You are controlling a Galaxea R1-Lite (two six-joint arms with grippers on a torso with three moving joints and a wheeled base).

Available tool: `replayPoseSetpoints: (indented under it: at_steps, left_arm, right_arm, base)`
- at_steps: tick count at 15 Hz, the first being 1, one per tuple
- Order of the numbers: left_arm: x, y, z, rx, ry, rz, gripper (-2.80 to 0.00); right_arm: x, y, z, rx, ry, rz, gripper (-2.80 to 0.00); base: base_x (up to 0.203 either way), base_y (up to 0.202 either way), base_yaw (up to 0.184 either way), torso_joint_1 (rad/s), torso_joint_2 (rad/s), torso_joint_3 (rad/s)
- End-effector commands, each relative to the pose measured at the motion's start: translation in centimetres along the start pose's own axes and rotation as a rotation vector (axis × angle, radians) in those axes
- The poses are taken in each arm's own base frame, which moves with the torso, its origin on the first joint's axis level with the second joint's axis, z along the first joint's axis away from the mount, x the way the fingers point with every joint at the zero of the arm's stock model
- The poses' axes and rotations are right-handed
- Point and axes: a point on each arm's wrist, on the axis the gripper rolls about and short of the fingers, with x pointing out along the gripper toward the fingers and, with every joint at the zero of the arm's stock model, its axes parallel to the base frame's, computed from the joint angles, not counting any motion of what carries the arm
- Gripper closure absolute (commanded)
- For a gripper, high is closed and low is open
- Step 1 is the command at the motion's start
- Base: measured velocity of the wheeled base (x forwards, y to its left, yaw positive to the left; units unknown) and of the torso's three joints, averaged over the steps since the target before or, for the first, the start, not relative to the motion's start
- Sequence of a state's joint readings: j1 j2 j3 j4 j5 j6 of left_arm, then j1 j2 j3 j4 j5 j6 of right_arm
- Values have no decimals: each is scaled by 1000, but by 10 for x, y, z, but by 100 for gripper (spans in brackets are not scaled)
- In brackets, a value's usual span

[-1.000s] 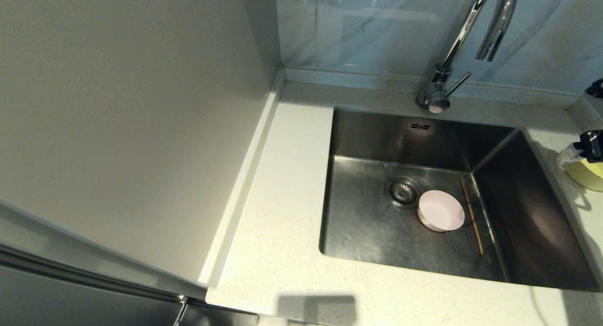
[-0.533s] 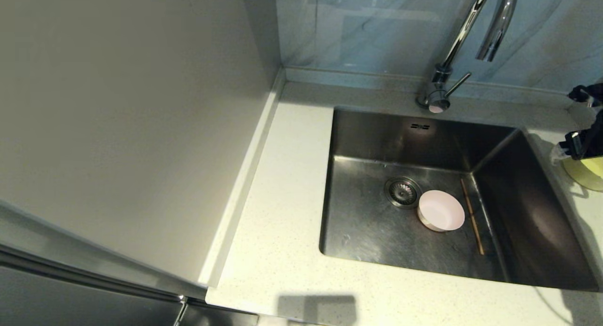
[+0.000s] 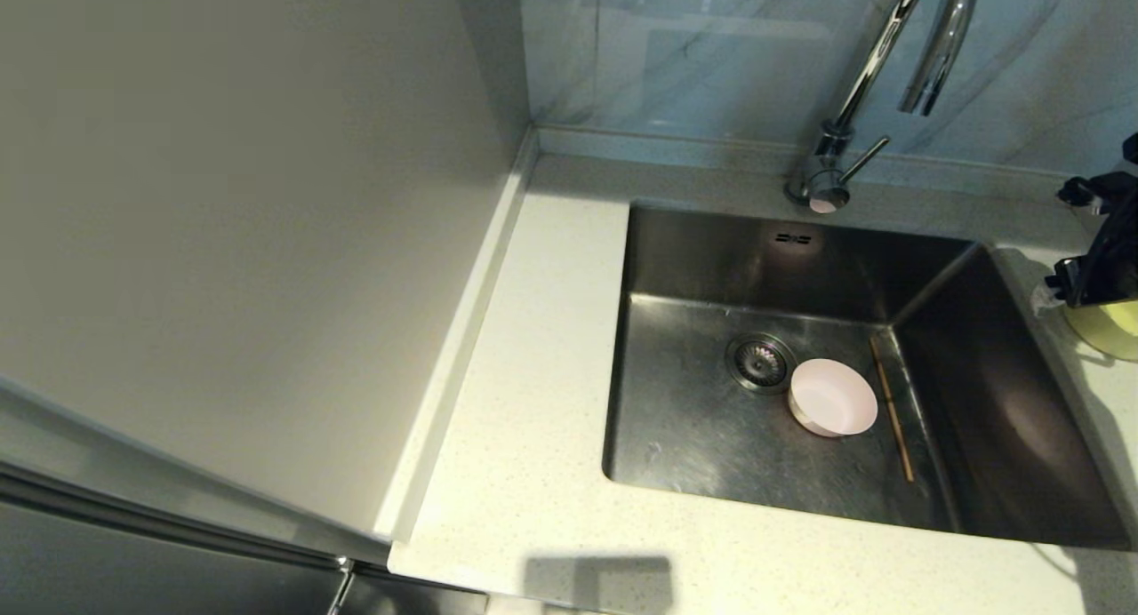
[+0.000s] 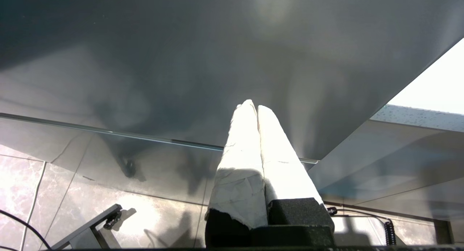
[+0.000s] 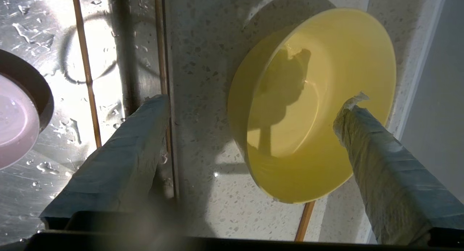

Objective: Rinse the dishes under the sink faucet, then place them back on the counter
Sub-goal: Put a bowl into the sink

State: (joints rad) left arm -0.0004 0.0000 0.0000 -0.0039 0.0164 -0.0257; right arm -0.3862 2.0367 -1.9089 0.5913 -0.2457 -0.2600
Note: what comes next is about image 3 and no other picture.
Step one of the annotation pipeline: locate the grey tall cabinet door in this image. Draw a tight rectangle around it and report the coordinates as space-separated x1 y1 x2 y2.
0 459 488 615

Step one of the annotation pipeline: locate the yellow plastic bowl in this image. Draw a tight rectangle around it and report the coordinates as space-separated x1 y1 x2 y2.
1062 300 1138 362

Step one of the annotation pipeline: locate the pink plastic bowl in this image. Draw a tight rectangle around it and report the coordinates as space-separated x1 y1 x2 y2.
789 358 880 439

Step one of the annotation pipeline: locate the stainless steel sink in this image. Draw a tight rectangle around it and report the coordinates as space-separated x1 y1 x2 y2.
602 202 1134 549

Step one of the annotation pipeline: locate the wooden chopstick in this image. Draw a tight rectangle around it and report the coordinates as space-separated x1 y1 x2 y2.
869 337 917 483

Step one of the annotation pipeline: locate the chrome cabinet door handle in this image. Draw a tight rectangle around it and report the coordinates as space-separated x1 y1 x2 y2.
325 555 357 615

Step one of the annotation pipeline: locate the chrome gooseneck faucet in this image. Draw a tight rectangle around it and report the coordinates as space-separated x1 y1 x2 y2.
784 0 981 214

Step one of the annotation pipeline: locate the metal sink drain strainer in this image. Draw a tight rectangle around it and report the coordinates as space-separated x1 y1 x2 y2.
725 333 798 395

